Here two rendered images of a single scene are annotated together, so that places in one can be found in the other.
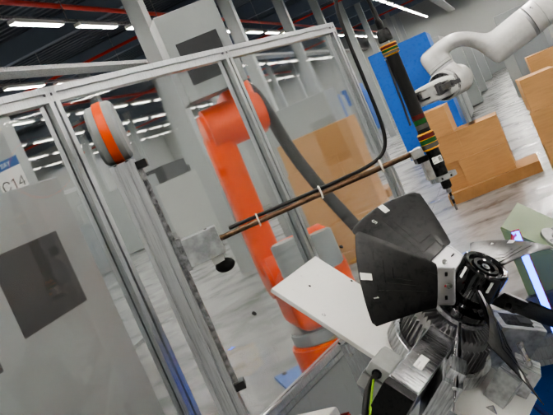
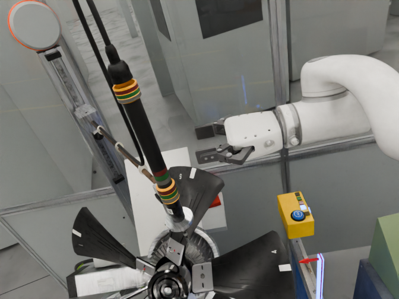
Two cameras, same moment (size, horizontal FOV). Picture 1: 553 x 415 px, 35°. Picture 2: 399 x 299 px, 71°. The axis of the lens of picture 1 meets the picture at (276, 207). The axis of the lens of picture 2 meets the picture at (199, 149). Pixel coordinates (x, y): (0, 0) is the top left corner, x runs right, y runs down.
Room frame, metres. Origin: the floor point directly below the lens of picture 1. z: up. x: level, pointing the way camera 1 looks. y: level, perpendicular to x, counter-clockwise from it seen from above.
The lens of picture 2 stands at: (2.09, -0.89, 1.97)
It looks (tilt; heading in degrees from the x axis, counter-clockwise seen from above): 35 degrees down; 65
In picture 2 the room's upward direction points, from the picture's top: 16 degrees counter-clockwise
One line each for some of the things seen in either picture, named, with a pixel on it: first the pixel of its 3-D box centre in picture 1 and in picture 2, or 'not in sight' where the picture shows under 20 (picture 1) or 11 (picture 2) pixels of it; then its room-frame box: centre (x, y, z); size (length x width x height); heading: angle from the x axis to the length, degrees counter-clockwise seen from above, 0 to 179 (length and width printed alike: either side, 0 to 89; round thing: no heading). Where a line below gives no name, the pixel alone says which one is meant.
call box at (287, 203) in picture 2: not in sight; (294, 215); (2.67, -0.36, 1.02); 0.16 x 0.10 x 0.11; 58
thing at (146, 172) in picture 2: (318, 194); (119, 147); (2.19, -0.11, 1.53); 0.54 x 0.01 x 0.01; 93
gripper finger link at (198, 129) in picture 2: not in sight; (210, 127); (2.34, -0.43, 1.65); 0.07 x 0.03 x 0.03; 148
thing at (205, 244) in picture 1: (201, 246); (88, 118); (2.18, 0.21, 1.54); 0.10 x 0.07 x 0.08; 93
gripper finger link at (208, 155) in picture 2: (445, 86); (214, 158); (2.29, -0.53, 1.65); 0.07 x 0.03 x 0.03; 148
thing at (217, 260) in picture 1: (224, 262); (97, 133); (2.18, 0.17, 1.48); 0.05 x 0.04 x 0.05; 93
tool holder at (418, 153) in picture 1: (433, 162); (172, 205); (2.21, -0.41, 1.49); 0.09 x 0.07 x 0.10; 93
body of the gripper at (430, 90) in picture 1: (437, 89); (255, 132); (2.39, -0.53, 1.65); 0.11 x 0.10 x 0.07; 148
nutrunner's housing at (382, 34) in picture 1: (412, 104); (154, 156); (2.21, -0.42, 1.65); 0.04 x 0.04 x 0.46
